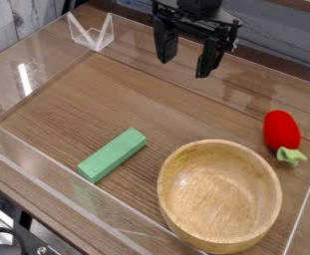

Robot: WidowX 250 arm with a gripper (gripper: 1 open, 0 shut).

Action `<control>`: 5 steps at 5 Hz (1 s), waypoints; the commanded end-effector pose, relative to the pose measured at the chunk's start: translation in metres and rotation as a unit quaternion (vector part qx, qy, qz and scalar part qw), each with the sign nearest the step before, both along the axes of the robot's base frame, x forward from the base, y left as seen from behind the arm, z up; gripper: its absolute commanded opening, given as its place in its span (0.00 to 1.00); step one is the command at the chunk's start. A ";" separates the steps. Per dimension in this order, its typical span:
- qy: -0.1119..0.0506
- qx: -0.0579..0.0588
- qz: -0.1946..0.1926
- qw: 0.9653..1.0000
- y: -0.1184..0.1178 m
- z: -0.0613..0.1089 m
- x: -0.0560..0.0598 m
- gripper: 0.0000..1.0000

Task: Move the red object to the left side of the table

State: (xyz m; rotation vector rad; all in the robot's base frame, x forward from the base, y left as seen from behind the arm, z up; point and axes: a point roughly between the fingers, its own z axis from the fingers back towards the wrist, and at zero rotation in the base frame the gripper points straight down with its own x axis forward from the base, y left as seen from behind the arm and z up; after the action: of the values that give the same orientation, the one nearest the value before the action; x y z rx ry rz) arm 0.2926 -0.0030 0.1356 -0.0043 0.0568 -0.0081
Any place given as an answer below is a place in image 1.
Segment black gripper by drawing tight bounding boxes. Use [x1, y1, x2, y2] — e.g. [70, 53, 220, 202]
[153, 0, 242, 78]

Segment red plush strawberry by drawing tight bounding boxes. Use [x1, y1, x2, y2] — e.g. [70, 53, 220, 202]
[263, 110, 308, 166]

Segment green rectangular block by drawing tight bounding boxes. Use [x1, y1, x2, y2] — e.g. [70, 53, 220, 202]
[78, 127, 148, 183]

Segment clear acrylic tray walls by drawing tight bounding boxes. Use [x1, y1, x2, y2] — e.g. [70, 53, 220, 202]
[0, 6, 310, 255]

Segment round wooden bowl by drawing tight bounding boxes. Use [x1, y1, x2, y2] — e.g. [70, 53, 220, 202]
[157, 139, 283, 254]

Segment clear acrylic corner bracket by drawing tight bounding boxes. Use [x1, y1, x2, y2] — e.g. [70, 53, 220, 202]
[67, 13, 115, 52]

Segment black table clamp mount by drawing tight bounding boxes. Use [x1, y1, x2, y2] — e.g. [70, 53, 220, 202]
[14, 209, 67, 255]

